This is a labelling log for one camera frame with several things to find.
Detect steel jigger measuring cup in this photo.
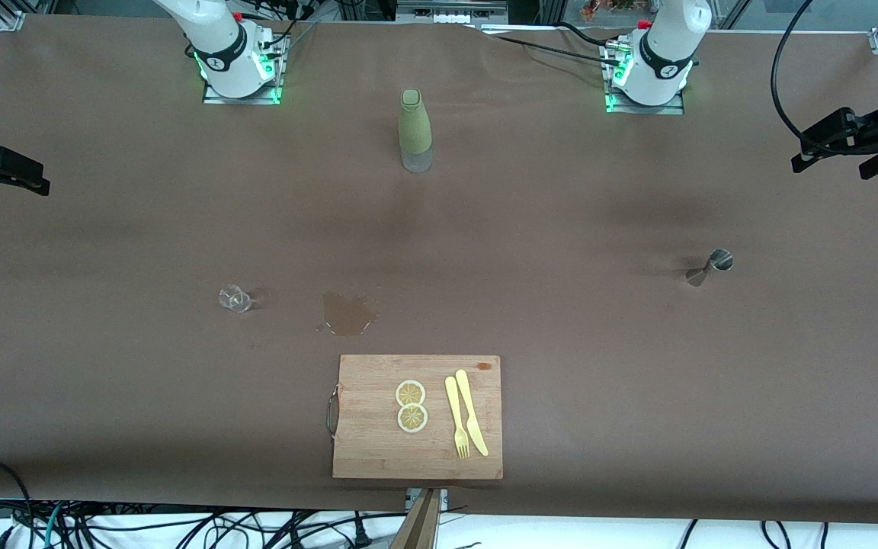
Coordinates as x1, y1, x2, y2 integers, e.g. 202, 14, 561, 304
686, 248, 735, 288

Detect clear glass shaker cup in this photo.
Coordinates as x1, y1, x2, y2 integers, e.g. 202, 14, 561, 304
218, 284, 252, 314

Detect brown liquid spill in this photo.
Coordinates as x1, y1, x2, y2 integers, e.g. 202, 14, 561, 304
316, 292, 379, 338

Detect green sleeved bottle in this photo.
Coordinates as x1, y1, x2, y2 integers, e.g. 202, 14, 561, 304
398, 88, 434, 174

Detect grey equipment box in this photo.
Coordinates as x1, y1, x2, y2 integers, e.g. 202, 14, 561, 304
397, 0, 508, 24

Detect yellow plastic knife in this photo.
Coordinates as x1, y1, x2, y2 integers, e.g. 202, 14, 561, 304
455, 369, 489, 458

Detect wooden cutting board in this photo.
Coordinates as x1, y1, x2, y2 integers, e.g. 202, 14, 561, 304
326, 354, 504, 481

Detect yellow plastic fork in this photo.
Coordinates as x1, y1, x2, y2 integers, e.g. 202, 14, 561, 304
444, 375, 471, 460

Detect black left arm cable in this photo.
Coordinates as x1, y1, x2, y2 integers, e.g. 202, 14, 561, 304
771, 0, 878, 157

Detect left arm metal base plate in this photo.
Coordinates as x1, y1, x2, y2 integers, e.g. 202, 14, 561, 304
603, 42, 687, 115

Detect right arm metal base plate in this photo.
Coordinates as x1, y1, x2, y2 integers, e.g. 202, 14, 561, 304
203, 34, 287, 106

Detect black cable across table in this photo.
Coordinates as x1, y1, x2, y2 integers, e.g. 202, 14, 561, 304
477, 21, 630, 69

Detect tangled black floor cables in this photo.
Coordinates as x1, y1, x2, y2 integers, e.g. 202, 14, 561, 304
0, 499, 379, 549

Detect small metal bracket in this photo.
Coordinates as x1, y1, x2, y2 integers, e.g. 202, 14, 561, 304
406, 488, 449, 513

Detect wooden post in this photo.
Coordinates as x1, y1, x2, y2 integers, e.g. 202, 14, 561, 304
392, 490, 442, 549

